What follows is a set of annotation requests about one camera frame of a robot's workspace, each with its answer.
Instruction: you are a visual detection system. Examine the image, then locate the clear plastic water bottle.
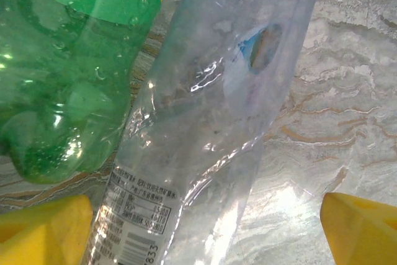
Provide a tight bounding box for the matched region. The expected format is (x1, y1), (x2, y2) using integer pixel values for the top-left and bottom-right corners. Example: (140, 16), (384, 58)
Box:
(82, 0), (325, 265)

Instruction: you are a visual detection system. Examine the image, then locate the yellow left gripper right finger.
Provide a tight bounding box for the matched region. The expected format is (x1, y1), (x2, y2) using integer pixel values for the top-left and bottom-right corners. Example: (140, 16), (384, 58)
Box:
(320, 192), (397, 265)

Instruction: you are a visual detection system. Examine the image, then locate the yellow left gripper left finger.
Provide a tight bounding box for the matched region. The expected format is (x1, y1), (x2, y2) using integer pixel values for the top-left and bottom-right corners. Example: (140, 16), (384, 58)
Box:
(0, 194), (94, 265)

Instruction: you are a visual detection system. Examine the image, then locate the green plastic bottle yellow cap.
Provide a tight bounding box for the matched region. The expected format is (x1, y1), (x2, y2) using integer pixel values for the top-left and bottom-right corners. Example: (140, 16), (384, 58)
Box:
(0, 0), (173, 185)

